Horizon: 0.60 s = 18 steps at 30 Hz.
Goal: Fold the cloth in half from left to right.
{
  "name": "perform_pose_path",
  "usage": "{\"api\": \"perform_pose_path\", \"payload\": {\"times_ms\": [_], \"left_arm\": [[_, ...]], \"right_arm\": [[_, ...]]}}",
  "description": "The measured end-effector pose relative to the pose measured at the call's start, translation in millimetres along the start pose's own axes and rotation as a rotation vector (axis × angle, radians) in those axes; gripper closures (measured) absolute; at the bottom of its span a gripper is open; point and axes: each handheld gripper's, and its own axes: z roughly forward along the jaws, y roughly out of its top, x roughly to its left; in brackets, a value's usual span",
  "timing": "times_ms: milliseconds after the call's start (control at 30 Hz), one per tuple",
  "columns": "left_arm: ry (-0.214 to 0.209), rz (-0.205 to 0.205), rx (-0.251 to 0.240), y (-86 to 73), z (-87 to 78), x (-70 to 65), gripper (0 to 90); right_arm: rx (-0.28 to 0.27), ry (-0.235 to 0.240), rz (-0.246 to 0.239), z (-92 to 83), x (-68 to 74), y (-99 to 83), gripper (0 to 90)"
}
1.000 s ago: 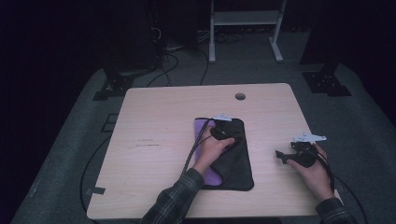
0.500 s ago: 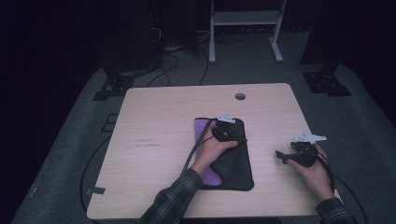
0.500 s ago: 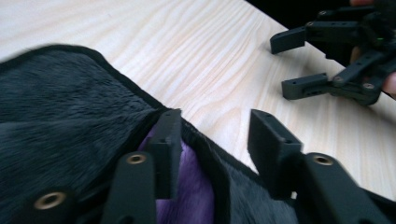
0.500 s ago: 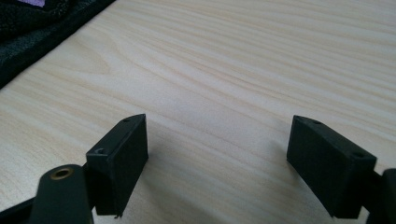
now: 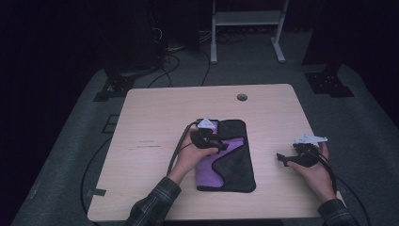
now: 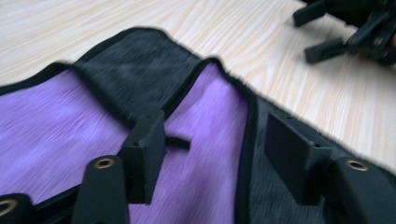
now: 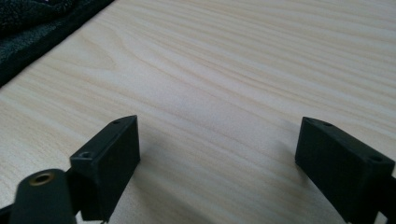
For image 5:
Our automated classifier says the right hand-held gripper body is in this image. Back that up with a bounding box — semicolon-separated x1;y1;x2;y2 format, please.
289;134;328;168

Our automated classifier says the person's left hand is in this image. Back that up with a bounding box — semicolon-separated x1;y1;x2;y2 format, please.
171;139;219;181

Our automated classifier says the person's right hand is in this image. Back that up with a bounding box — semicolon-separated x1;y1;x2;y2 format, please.
286;141;337;203

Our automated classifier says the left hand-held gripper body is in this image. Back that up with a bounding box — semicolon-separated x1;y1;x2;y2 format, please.
190;118;220;151

